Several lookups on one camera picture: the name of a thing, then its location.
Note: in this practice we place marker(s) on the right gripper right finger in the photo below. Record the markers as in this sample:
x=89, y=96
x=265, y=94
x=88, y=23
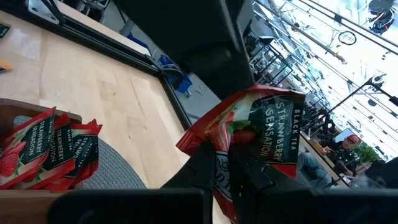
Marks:
x=248, y=177

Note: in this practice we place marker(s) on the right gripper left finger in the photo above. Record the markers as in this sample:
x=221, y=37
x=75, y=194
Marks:
x=199, y=168

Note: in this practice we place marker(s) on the red strawberry tea packet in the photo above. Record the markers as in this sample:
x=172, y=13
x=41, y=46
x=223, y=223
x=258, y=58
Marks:
x=62, y=149
x=270, y=124
x=85, y=146
x=28, y=146

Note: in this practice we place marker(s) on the wooden three-compartment tea box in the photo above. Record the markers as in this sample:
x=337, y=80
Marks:
x=18, y=107

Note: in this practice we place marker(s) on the beige vanilla tea packet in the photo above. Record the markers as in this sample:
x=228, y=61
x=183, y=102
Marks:
x=3, y=31

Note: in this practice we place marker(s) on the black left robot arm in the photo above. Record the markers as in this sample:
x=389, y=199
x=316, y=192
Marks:
x=186, y=31

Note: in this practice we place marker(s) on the orange tea packet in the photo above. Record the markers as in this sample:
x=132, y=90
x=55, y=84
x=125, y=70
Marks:
x=4, y=67

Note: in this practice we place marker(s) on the person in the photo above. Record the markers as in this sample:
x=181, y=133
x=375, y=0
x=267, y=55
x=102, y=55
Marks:
x=342, y=155
x=314, y=171

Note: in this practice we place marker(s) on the blue storage bin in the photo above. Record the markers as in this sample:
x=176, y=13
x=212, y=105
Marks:
x=136, y=42
x=183, y=85

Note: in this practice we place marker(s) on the grey round woven placemat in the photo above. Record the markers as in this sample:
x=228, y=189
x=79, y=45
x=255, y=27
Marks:
x=115, y=171

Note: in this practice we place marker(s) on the black metal rack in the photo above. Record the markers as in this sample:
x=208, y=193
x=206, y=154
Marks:
x=270, y=59

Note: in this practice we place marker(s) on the small green plant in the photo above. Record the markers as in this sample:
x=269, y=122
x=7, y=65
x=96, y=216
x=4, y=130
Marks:
x=367, y=152

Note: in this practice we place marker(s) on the black gantry frame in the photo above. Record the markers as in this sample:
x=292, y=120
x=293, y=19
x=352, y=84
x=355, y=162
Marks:
x=348, y=99

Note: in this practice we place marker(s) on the grey metal bracket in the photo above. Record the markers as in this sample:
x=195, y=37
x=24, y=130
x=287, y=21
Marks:
x=42, y=11

